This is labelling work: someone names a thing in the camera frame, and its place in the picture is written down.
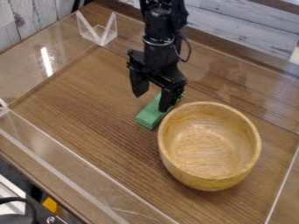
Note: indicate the green rectangular block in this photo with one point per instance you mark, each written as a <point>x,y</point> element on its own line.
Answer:
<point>150,116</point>

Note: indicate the yellow and black device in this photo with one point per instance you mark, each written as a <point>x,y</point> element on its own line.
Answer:
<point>59,211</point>

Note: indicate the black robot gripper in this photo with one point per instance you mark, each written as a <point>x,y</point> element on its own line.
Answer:
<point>155,65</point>

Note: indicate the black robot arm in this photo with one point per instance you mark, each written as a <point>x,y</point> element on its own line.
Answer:
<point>165,18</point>

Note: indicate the clear acrylic corner bracket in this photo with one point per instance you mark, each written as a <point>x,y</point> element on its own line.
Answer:
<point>98,34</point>

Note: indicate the brown wooden bowl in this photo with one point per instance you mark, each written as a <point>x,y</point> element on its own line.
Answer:
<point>210,145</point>

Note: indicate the clear acrylic front wall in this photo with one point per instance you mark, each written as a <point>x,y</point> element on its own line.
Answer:
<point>88,192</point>

